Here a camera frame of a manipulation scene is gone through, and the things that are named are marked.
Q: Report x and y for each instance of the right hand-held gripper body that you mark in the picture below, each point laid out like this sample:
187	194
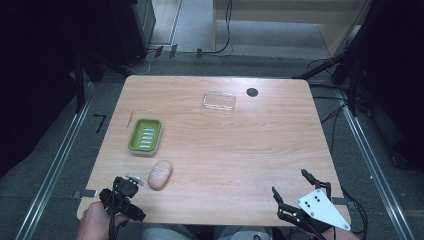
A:
320	208

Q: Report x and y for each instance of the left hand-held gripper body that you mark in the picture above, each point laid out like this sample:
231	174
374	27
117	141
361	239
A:
120	204

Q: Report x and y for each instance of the peach soap bar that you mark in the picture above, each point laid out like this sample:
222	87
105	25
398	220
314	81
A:
160	175

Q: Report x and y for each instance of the green soap dish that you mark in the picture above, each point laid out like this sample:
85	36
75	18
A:
145	137

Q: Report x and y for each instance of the clear plastic container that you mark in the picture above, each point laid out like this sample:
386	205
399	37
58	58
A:
219	101

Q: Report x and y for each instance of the person's left hand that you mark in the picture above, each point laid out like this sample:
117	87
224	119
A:
94	222

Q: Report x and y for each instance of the person's right hand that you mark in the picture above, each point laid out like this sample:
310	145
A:
346	236

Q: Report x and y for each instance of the grey tape piece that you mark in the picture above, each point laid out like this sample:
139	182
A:
339	201
87	193

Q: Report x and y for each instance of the person's jeans legs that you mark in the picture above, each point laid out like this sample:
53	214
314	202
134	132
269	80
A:
200	234

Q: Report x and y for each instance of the black round table grommet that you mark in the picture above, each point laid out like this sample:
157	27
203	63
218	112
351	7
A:
252	92

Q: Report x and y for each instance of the black stand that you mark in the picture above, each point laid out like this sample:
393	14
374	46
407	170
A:
351	73
79	83

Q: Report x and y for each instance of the light wooden shelf unit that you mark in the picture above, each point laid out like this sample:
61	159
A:
266	13

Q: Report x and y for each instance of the black cabinet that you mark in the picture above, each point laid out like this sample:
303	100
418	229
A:
133	30

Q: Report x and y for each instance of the metal floor rail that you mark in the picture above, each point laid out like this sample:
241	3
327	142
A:
53	170
373	170

